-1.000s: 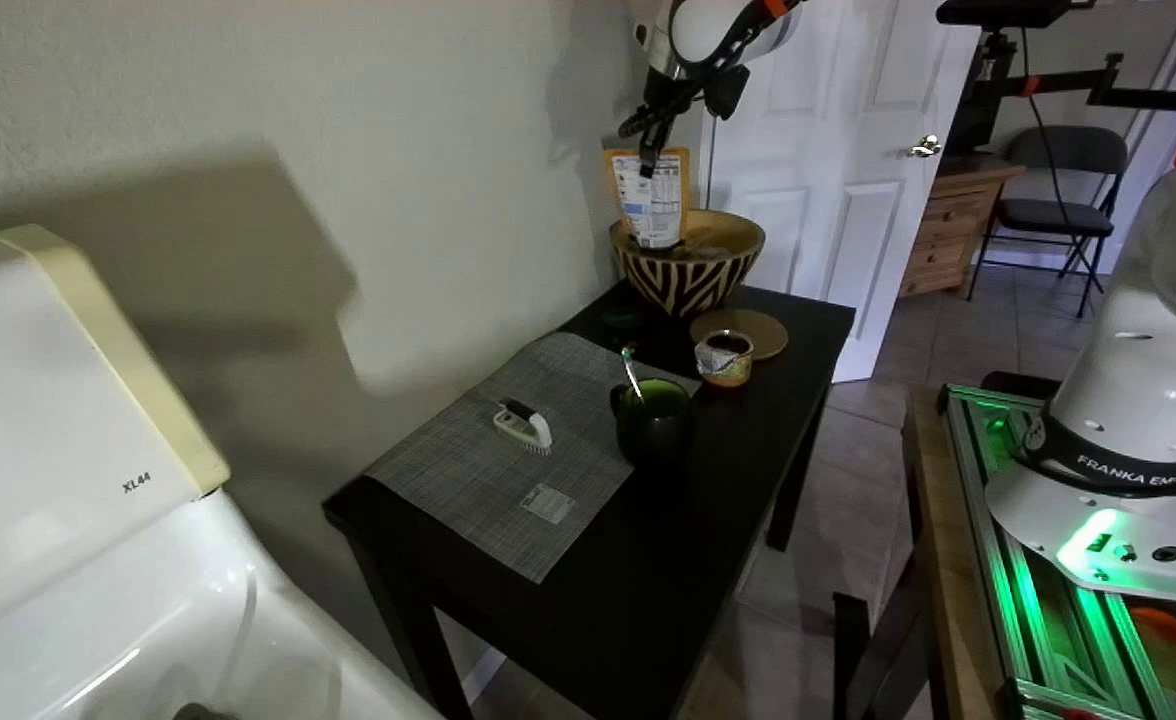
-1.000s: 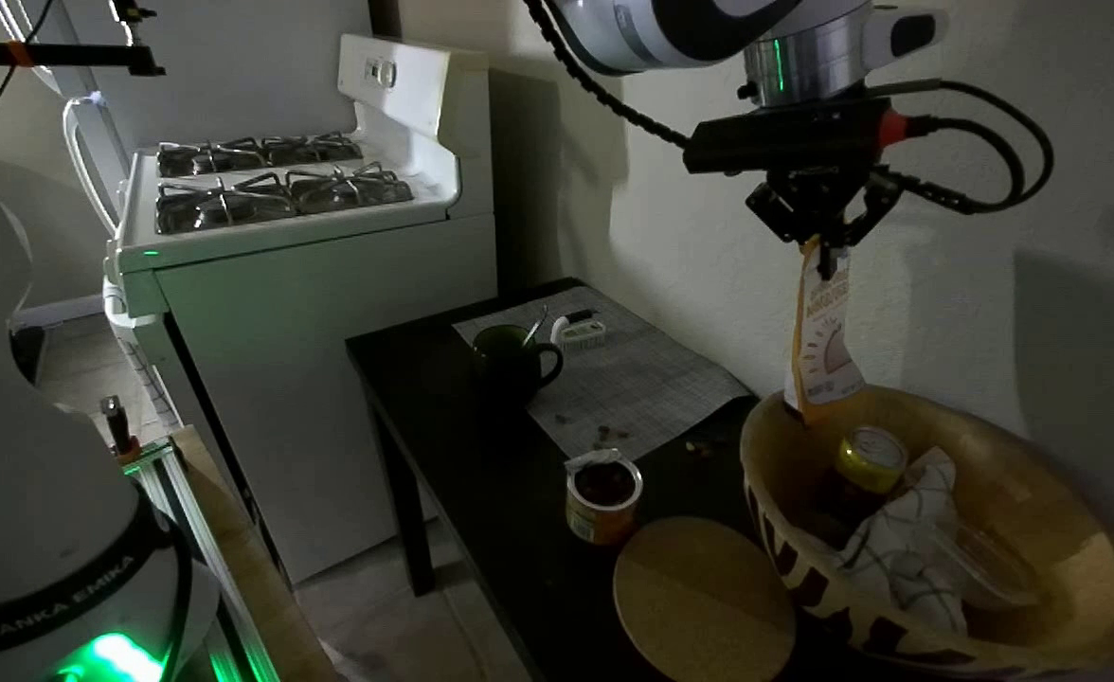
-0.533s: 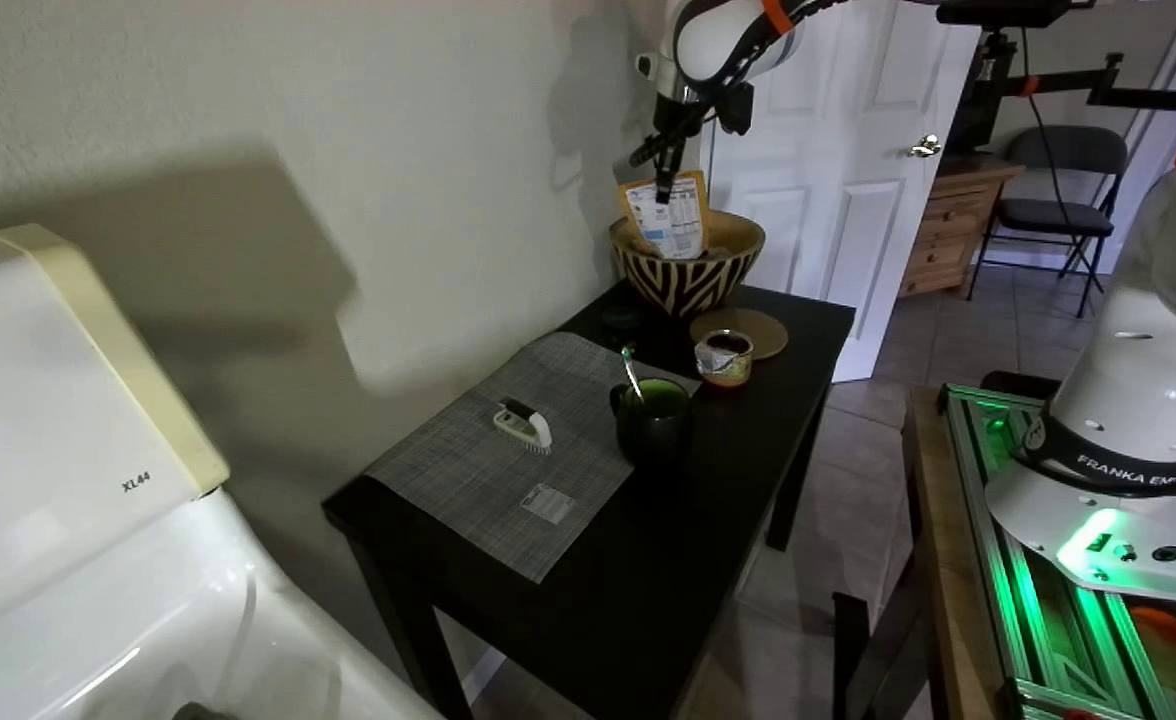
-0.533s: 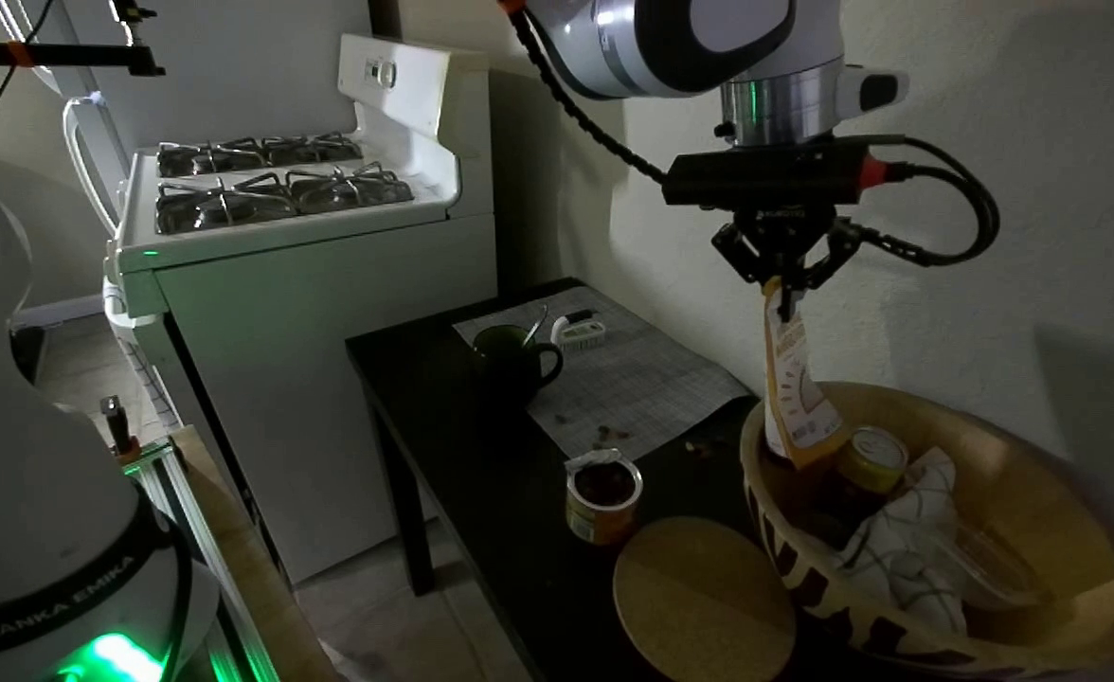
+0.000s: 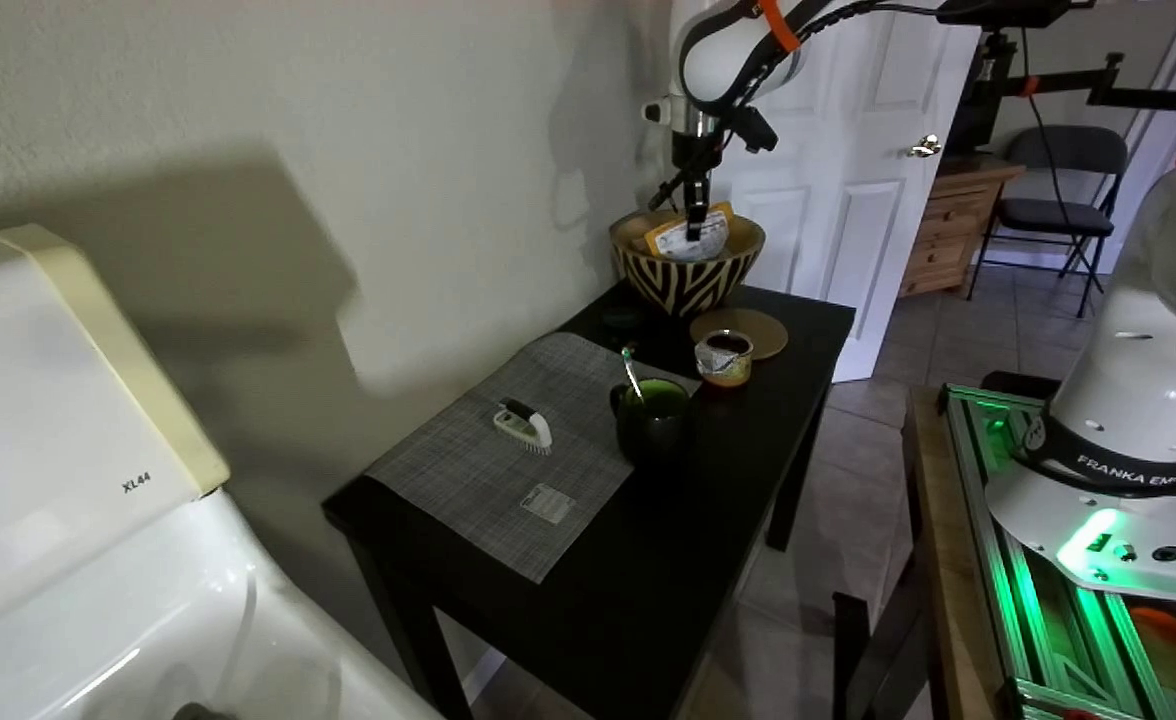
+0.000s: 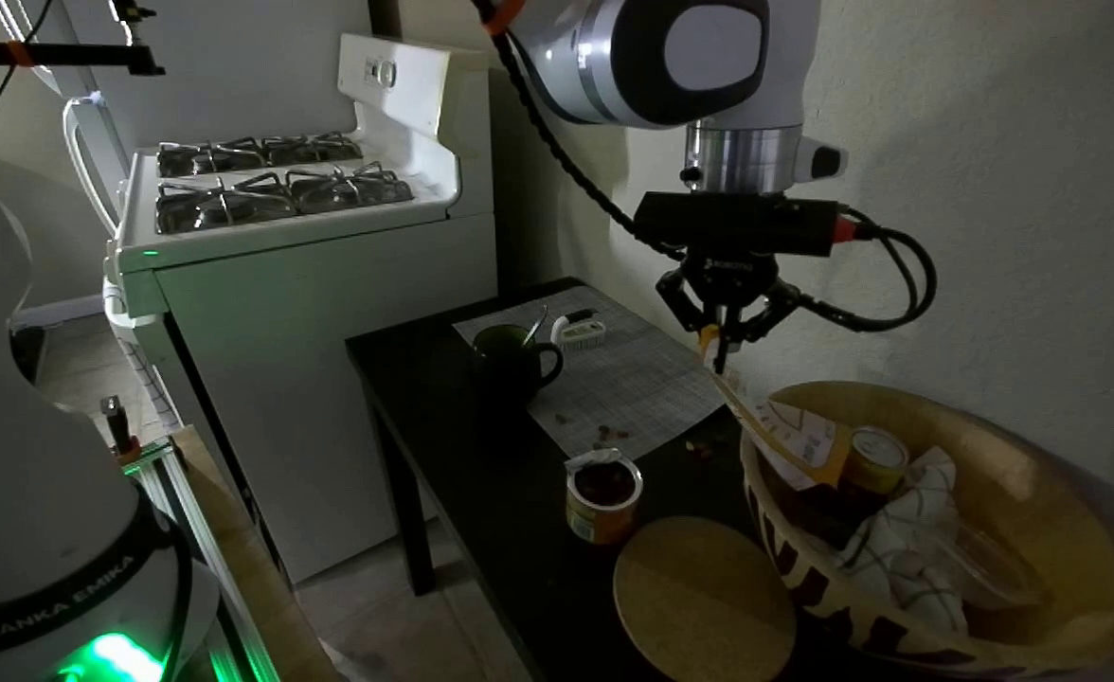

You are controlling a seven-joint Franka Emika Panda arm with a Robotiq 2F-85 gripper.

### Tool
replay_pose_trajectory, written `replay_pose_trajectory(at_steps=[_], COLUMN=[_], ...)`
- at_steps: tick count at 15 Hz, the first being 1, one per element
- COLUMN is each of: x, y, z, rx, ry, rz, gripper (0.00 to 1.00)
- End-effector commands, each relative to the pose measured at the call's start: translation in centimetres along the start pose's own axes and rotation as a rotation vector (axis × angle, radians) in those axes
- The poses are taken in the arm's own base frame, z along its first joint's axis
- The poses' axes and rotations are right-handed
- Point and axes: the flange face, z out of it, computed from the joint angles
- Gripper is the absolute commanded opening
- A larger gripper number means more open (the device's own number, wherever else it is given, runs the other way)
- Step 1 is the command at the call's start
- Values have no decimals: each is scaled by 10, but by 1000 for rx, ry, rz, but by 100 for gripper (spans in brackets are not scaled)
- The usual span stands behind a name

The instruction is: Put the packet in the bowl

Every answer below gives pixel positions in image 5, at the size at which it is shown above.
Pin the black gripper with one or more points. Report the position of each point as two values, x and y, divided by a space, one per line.
700 153

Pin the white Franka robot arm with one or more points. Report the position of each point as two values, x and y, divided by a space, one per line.
1151 385

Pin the zebra pattern wooden bowl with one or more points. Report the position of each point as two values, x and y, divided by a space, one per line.
689 283

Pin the round wooden disc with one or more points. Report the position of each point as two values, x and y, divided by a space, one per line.
761 333

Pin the white panel door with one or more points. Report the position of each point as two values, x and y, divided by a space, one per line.
852 214

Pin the white spoon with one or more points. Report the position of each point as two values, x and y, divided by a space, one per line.
628 373

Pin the dark mug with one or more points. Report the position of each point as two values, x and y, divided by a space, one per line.
649 427

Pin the wooden dresser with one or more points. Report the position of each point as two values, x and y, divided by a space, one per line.
953 225

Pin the small white black device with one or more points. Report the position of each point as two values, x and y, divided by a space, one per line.
522 427

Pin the white paper label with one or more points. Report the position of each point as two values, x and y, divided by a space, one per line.
548 505

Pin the black folding chair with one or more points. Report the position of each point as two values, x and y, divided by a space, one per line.
1053 214

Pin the black table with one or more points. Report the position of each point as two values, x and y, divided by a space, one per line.
669 561

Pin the grey woven placemat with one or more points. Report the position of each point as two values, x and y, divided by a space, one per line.
482 495

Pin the wooden bench board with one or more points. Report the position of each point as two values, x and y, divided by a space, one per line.
943 532

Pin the white stove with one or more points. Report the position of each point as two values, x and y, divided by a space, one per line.
83 532

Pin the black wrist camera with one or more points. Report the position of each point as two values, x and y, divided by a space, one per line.
753 129

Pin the black camera boom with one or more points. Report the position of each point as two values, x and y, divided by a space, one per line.
1092 83

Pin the green lit aluminium rail frame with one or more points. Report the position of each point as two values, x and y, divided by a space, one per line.
1053 624

